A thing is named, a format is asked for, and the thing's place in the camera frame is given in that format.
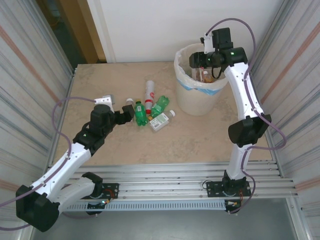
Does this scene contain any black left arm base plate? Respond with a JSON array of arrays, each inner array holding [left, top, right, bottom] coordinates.
[[98, 182, 120, 200]]

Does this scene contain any aluminium profile side panel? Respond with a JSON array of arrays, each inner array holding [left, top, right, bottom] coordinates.
[[246, 0, 320, 240], [0, 0, 76, 240]]

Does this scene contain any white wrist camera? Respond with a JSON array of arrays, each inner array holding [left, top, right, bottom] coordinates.
[[199, 33, 214, 55], [94, 94, 117, 113]]

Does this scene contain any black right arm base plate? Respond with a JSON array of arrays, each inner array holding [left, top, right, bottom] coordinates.
[[205, 180, 252, 199]]

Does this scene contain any grey slotted cable duct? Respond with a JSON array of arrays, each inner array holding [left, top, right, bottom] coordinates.
[[74, 199, 227, 213]]

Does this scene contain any brown label bottle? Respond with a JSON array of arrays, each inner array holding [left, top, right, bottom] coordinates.
[[202, 70, 215, 84]]

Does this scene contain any tall clear bottle red label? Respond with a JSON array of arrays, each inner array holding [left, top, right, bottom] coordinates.
[[144, 79, 156, 115]]

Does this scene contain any wooden door frame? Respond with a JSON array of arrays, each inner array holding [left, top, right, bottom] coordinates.
[[58, 0, 108, 64]]

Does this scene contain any cream plastic waste bin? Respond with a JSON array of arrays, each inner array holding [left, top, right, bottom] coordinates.
[[174, 42, 229, 116]]

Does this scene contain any translucent bin liner bag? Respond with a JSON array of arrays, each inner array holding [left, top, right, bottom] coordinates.
[[174, 42, 229, 97]]

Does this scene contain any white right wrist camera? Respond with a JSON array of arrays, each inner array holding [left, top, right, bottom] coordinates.
[[199, 33, 214, 55]]

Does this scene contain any green bottle yellow cap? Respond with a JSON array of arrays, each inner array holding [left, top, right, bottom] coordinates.
[[133, 99, 149, 127], [147, 95, 171, 120]]

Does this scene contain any square bottle green white label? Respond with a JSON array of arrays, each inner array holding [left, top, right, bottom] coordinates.
[[149, 109, 176, 132]]

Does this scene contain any aluminium rail frame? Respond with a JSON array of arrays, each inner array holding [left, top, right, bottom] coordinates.
[[26, 161, 300, 201]]

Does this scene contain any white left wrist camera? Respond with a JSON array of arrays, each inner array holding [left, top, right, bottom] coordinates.
[[94, 94, 117, 113]]

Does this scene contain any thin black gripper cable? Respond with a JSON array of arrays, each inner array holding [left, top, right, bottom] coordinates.
[[211, 65, 223, 80]]

